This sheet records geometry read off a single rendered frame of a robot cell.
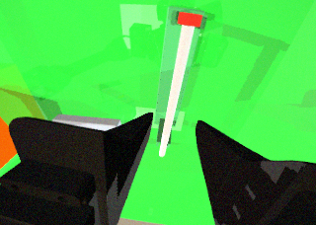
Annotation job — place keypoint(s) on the white tapered pin with red head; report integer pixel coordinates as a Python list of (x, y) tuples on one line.
[(188, 21)]

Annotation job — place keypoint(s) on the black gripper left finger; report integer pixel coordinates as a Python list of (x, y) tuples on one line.
[(111, 156)]

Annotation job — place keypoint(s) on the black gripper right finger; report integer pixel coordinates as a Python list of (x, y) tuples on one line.
[(245, 188)]

